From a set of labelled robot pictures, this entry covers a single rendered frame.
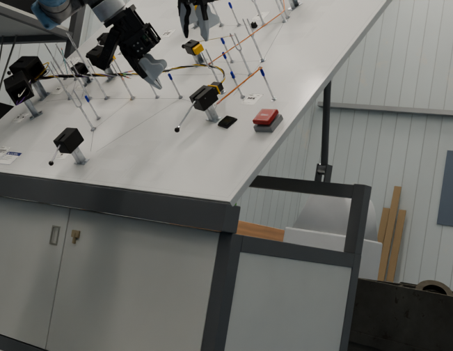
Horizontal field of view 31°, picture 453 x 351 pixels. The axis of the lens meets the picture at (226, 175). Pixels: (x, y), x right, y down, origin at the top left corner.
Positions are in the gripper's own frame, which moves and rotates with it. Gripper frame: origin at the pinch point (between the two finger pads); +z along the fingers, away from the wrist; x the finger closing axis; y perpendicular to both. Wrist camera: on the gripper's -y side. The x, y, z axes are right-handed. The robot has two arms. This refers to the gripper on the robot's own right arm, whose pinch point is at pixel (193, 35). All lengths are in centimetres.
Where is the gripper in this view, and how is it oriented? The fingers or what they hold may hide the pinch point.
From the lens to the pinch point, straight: 214.6
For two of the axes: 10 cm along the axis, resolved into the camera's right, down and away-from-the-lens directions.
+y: 7.8, -2.4, 5.7
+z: 0.5, 9.4, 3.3
